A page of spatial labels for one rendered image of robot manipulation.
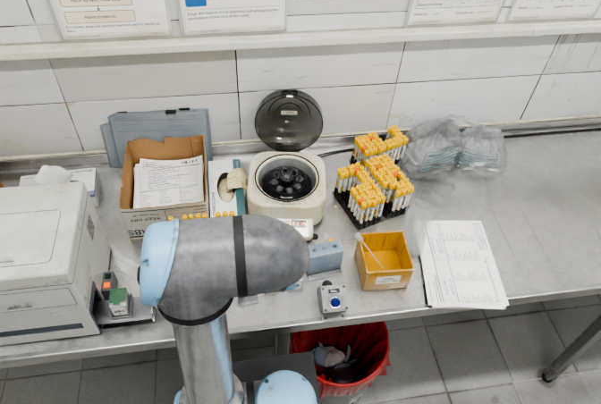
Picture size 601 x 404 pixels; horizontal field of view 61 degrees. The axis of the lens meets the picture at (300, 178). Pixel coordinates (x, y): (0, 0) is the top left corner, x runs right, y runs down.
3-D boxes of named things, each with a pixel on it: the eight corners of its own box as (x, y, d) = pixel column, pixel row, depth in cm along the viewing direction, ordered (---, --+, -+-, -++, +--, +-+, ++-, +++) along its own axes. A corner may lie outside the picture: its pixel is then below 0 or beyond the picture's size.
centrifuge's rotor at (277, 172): (260, 209, 155) (260, 194, 149) (263, 172, 165) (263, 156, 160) (310, 210, 155) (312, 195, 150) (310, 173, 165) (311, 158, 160)
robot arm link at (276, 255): (320, 201, 70) (292, 248, 117) (241, 206, 69) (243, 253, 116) (330, 285, 67) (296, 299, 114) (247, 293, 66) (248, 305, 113)
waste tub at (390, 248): (361, 292, 143) (367, 273, 135) (353, 253, 152) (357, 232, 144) (408, 289, 144) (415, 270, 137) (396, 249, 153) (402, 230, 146)
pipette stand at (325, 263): (308, 281, 144) (310, 262, 137) (301, 261, 149) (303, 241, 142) (342, 274, 146) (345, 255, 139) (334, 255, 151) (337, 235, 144)
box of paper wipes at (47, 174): (22, 216, 155) (7, 189, 146) (27, 188, 163) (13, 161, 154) (98, 206, 159) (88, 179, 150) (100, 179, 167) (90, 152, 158)
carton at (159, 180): (128, 241, 151) (116, 209, 140) (134, 172, 170) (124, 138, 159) (212, 233, 154) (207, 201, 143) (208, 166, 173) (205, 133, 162)
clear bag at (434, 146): (409, 185, 172) (421, 145, 158) (383, 151, 182) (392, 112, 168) (469, 164, 180) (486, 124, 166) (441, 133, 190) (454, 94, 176)
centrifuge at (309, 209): (245, 242, 153) (243, 217, 144) (251, 171, 173) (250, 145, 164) (324, 245, 153) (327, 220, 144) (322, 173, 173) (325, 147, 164)
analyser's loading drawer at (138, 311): (72, 330, 129) (67, 321, 126) (76, 307, 134) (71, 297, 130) (155, 321, 132) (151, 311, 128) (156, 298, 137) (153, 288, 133)
